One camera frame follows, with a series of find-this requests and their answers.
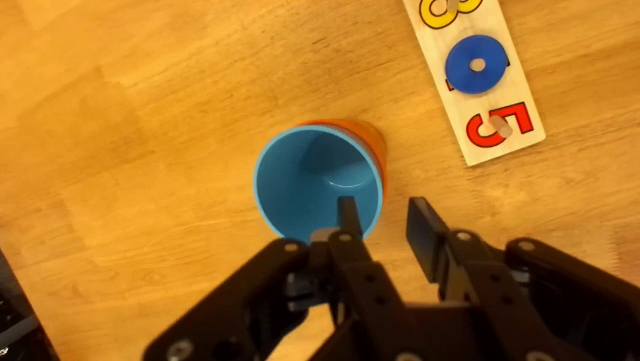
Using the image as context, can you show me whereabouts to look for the yellow number eight piece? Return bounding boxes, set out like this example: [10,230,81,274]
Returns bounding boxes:
[418,0,486,30]

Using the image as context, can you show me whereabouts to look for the orange plastic cup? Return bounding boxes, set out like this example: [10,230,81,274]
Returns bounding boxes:
[308,118,390,203]

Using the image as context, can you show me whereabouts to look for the wooden number puzzle board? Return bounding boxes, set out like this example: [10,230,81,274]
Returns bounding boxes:
[400,0,548,168]

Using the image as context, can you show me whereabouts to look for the black side platform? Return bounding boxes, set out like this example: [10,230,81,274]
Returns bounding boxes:
[0,249,60,361]

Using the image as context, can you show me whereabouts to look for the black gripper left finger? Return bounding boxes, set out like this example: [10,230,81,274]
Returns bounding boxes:
[141,195,429,361]

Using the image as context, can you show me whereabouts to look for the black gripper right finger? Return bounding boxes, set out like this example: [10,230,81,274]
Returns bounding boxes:
[406,195,640,361]

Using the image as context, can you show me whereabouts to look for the blue plastic cup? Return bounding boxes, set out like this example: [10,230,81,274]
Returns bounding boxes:
[252,123,386,245]

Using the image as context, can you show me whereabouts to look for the red number five piece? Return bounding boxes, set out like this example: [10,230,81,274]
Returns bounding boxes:
[465,99,537,151]

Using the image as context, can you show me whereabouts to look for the blue round puzzle piece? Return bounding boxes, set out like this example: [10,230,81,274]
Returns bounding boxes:
[444,34,513,96]

